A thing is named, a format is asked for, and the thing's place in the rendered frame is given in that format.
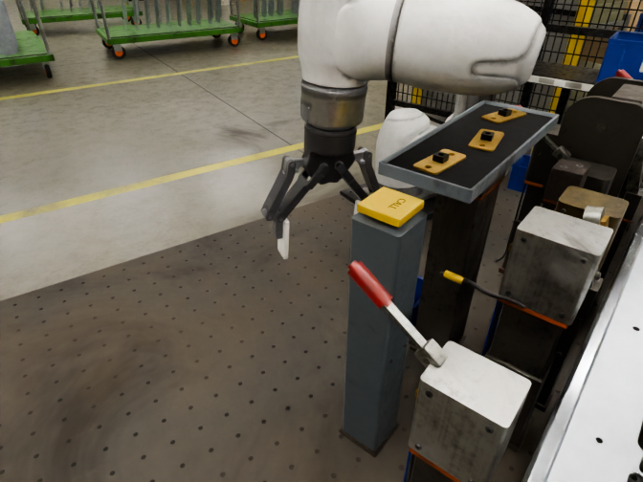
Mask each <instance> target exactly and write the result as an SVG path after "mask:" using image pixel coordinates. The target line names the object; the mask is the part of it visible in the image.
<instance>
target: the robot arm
mask: <svg viewBox="0 0 643 482"><path fill-rule="evenodd" d="M545 34H546V30H545V26H544V25H543V23H542V19H541V18H540V17H539V16H538V15H537V14H536V13H535V12H534V11H532V10H531V9H529V8H528V7H526V6H525V5H524V4H522V3H520V2H518V1H514V0H300V2H299V20H298V54H299V61H300V67H301V82H300V87H301V96H300V116H301V118H302V119H303V120H304V121H305V124H304V142H303V145H304V151H303V154H302V156H301V158H291V157H290V156H289V155H284V156H283V158H282V163H281V170H280V172H279V173H278V175H277V178H276V180H275V182H274V184H273V186H272V188H271V190H270V192H269V194H268V196H267V198H266V200H265V202H264V204H263V206H262V208H261V210H260V211H261V213H262V214H263V216H264V217H265V219H266V220H267V221H272V220H273V234H274V236H275V237H276V239H277V249H278V251H279V252H280V254H281V256H282V257H283V259H287V258H288V248H289V221H288V219H287V217H288V215H289V214H290V213H291V212H292V210H293V209H294V208H295V207H296V206H297V204H298V203H299V202H300V201H301V199H302V198H303V197H304V196H305V194H306V193H307V192H308V191H309V190H311V189H313V188H314V187H315V186H316V184H320V185H325V184H327V183H338V182H339V181H340V180H341V178H343V179H344V180H345V182H346V183H347V184H348V185H349V186H350V188H351V189H352V190H353V191H354V193H355V194H356V195H357V196H358V197H359V199H360V200H361V201H360V200H356V201H355V208H354V215H355V214H357V213H358V211H357V205H358V204H359V203H360V202H362V201H363V200H364V199H365V198H367V197H368V196H370V195H371V194H373V193H374V192H376V191H377V190H379V189H380V188H382V187H387V188H390V189H393V190H396V191H399V192H402V193H405V194H408V195H410V196H413V197H415V198H418V199H421V200H427V199H429V198H432V197H435V196H436V193H435V192H432V191H429V190H426V189H424V188H421V187H418V186H413V185H410V184H407V183H404V182H401V181H397V180H394V179H391V178H389V177H386V176H383V175H380V174H378V166H379V162H380V161H381V160H383V159H384V158H385V157H387V156H389V155H390V154H392V153H394V152H396V151H397V150H399V149H401V148H402V147H404V146H406V145H407V144H409V143H411V142H413V141H415V140H417V139H418V138H420V137H422V136H423V135H425V134H427V133H429V132H430V131H432V130H434V128H436V126H434V125H431V124H430V119H429V118H428V117H427V116H426V115H425V114H424V113H423V112H421V111H419V110H417V109H414V108H401V109H396V110H393V111H391V112H390V113H389V114H388V116H387V117H386V119H385V121H384V123H383V125H382V127H381V129H380V131H379V134H378V138H377V142H376V150H375V172H374V169H373V167H372V153H371V152H370V151H368V150H367V149H366V148H365V147H363V146H360V147H359V148H358V150H356V151H353V150H354V148H355V144H356V136H357V125H359V124H360V123H361V122H362V121H363V119H364V113H365V106H366V92H367V88H368V86H367V84H368V82H369V81H370V80H386V81H394V82H399V83H404V84H407V85H409V86H412V87H415V88H419V89H424V90H428V91H434V92H439V93H447V94H456V98H455V112H454V113H453V114H451V115H450V116H449V117H448V118H447V119H446V121H449V120H450V119H452V118H454V117H456V116H457V115H459V114H461V113H462V112H464V111H466V110H467V109H469V108H471V107H473V106H474V105H476V104H478V103H479V102H481V101H483V100H490V101H496V95H497V94H502V93H506V92H510V91H513V90H516V89H517V88H518V87H519V86H521V85H522V84H524V83H525V82H526V81H527V80H528V79H529V78H530V77H531V75H532V72H533V69H534V67H535V64H536V61H537V58H538V56H539V53H540V50H541V47H542V45H543V40H544V38H545ZM446 121H445V122H446ZM355 160H356V162H357V163H358V164H359V167H360V169H361V171H362V174H363V176H364V179H365V182H366V186H367V187H364V188H362V187H361V186H360V185H359V184H358V182H357V181H356V180H355V178H354V177H353V176H352V174H351V173H350V172H349V171H348V169H349V168H350V167H351V166H352V165H353V163H354V162H355ZM300 167H303V168H304V170H303V171H302V172H301V173H300V175H299V176H298V179H297V181H296V182H295V183H294V184H293V186H292V187H291V188H290V189H289V190H288V188H289V186H290V185H291V184H292V182H293V179H294V176H295V173H298V172H299V168H300ZM309 176H310V177H311V178H310V180H309V181H308V179H307V178H308V177H309ZM287 190H288V192H287ZM286 192H287V193H286Z"/></svg>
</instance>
